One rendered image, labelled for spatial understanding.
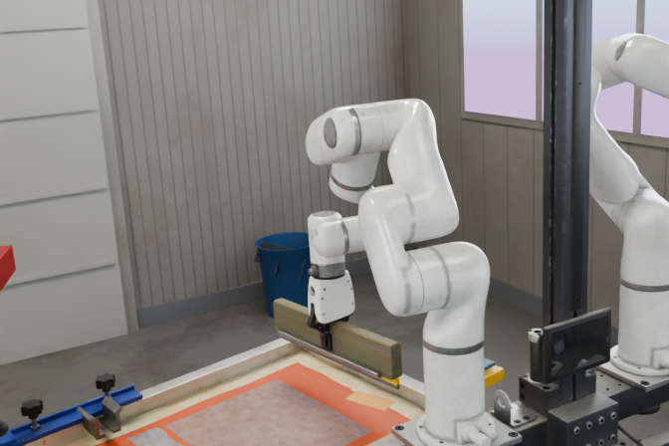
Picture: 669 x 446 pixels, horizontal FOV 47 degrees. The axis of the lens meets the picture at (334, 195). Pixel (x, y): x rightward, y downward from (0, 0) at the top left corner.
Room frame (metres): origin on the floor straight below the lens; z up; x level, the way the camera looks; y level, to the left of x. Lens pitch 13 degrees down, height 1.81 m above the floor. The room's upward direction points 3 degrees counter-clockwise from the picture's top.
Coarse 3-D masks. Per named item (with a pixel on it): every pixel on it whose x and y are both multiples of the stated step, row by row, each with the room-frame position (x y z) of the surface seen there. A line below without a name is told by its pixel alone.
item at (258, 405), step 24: (264, 384) 1.69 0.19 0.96; (288, 384) 1.68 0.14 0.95; (312, 384) 1.67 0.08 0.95; (336, 384) 1.67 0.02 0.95; (192, 408) 1.59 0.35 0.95; (216, 408) 1.59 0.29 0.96; (240, 408) 1.58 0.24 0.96; (264, 408) 1.57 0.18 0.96; (288, 408) 1.57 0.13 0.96; (168, 432) 1.50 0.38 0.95; (192, 432) 1.49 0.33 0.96; (216, 432) 1.48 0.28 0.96; (240, 432) 1.48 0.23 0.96
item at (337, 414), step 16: (336, 400) 1.59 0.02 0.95; (304, 416) 1.53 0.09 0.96; (320, 416) 1.52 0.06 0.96; (336, 416) 1.52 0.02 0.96; (352, 416) 1.52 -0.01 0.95; (368, 416) 1.51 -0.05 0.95; (384, 416) 1.51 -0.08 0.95; (400, 416) 1.50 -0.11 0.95; (272, 432) 1.47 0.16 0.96; (288, 432) 1.47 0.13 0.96; (304, 432) 1.46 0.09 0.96; (320, 432) 1.46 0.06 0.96; (336, 432) 1.46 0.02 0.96; (352, 432) 1.45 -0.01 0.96; (368, 432) 1.45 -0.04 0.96; (384, 432) 1.44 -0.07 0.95
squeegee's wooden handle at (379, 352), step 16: (288, 304) 1.72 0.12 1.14; (288, 320) 1.71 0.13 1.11; (304, 320) 1.66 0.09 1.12; (336, 320) 1.60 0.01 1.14; (304, 336) 1.66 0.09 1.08; (320, 336) 1.62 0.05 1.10; (336, 336) 1.57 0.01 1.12; (352, 336) 1.53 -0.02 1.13; (368, 336) 1.50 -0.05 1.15; (352, 352) 1.53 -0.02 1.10; (368, 352) 1.49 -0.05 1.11; (384, 352) 1.45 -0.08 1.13; (400, 352) 1.46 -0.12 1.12; (384, 368) 1.46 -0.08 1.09; (400, 368) 1.46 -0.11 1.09
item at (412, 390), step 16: (256, 352) 1.79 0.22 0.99; (272, 352) 1.81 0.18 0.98; (288, 352) 1.84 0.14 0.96; (208, 368) 1.72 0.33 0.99; (224, 368) 1.72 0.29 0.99; (240, 368) 1.75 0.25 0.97; (160, 384) 1.65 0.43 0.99; (176, 384) 1.65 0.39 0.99; (192, 384) 1.67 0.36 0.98; (208, 384) 1.69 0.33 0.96; (384, 384) 1.63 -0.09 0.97; (400, 384) 1.59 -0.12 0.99; (416, 384) 1.58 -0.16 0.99; (144, 400) 1.59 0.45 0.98; (160, 400) 1.61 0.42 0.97; (416, 400) 1.55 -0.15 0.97; (96, 416) 1.52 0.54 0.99; (128, 416) 1.56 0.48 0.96; (64, 432) 1.47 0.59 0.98; (80, 432) 1.49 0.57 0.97
